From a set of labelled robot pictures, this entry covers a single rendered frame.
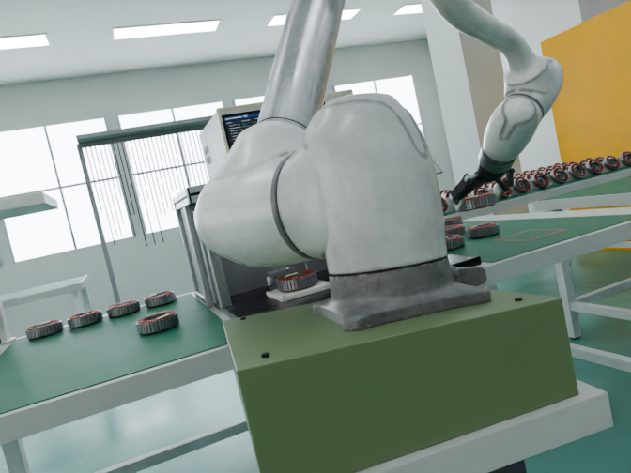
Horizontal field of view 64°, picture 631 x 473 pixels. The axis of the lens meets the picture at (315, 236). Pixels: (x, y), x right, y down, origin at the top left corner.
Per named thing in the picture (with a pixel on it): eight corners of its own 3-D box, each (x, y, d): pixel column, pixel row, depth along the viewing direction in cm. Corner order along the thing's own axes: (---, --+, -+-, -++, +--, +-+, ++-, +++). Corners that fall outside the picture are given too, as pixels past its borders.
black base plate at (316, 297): (482, 264, 135) (480, 255, 134) (251, 334, 113) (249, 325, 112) (393, 257, 179) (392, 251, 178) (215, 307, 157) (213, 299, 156)
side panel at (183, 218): (217, 306, 158) (193, 204, 155) (207, 308, 157) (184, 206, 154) (204, 296, 184) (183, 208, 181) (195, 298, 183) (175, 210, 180)
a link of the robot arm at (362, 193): (412, 268, 54) (378, 66, 54) (287, 281, 66) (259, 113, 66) (470, 249, 67) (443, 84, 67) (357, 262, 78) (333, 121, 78)
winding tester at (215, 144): (365, 153, 161) (352, 88, 160) (232, 178, 146) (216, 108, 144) (320, 168, 198) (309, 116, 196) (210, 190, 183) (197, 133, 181)
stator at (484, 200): (503, 203, 146) (500, 190, 146) (467, 212, 145) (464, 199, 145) (487, 204, 157) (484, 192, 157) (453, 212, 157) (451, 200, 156)
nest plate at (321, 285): (334, 286, 135) (333, 282, 135) (282, 302, 130) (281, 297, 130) (315, 282, 149) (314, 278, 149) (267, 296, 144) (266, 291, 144)
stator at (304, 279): (326, 282, 138) (323, 269, 137) (289, 294, 132) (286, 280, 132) (306, 281, 147) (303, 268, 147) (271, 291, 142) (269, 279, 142)
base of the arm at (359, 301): (526, 294, 60) (518, 247, 60) (347, 333, 55) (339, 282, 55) (451, 284, 77) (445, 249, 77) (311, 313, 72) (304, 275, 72)
